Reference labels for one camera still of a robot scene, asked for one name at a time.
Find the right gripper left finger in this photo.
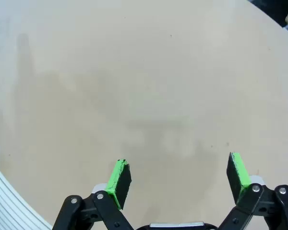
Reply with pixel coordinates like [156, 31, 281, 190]
[52, 159, 135, 230]

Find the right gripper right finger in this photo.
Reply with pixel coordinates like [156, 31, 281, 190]
[216, 151, 288, 230]

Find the white ribbed edge strip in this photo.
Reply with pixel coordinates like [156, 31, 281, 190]
[0, 160, 53, 230]

